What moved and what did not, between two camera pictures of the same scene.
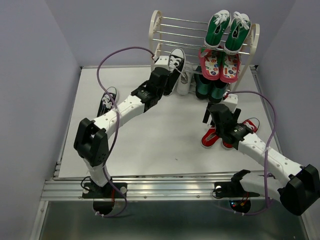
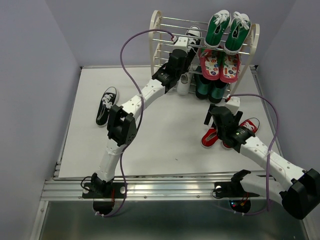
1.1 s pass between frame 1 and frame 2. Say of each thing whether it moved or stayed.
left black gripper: moved
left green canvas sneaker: stayed
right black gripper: stayed
